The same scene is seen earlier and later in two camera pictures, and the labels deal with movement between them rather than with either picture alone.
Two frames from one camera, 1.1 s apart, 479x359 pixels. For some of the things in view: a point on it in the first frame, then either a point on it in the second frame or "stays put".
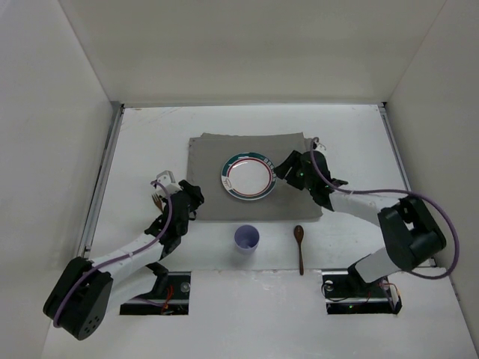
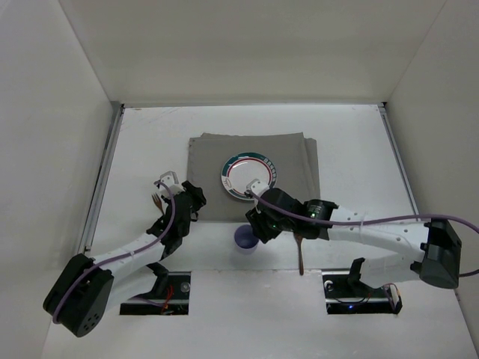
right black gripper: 293,170 to 258,225
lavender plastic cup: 246,238 stays put
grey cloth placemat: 208,153 stays put
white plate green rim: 249,176 stays put
